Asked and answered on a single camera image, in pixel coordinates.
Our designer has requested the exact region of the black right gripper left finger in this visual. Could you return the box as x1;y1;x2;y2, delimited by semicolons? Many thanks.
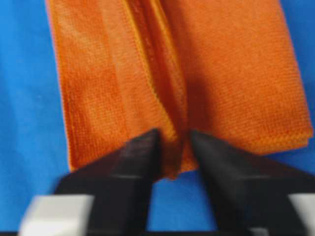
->
54;129;161;234

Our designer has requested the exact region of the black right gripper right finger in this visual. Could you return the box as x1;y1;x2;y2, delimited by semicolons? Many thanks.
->
190;130;315;234

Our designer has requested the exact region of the orange microfiber towel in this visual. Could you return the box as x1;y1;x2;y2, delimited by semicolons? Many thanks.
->
46;0;313;178

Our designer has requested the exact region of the blue table cloth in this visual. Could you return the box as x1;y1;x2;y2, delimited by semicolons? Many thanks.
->
0;0;315;233

